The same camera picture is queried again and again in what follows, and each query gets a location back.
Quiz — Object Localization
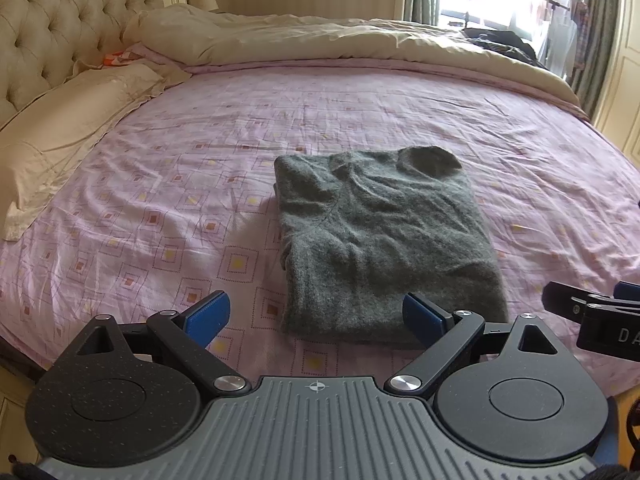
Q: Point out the cream pillow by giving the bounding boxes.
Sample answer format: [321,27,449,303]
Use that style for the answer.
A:
[0,62,194,242]

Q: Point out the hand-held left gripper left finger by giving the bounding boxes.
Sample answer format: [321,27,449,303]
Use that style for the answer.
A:
[75,290,252,397]

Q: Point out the clothes drying rack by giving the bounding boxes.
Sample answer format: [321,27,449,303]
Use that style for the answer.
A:
[529,0,592,72]

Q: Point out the dark clothes pile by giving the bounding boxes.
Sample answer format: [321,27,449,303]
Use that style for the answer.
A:
[459,29,545,67]

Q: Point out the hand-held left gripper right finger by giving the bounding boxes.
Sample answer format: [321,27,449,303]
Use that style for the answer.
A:
[384,292,572,397]

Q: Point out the cream tufted headboard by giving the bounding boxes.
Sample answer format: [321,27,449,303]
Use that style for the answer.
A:
[0,0,189,131]

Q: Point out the grey knit sweater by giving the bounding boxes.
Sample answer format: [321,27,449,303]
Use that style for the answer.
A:
[273,145,511,347]

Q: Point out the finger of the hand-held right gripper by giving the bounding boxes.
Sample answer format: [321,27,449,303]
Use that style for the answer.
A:
[542,281,622,322]
[613,281,640,304]

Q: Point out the cream duvet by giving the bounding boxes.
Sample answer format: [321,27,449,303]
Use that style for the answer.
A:
[122,3,592,122]

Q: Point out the pink patterned bed sheet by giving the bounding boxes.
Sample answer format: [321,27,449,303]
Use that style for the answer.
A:
[0,54,640,402]

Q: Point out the cream cabinet door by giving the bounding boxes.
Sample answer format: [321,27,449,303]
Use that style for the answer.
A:
[592,0,640,162]

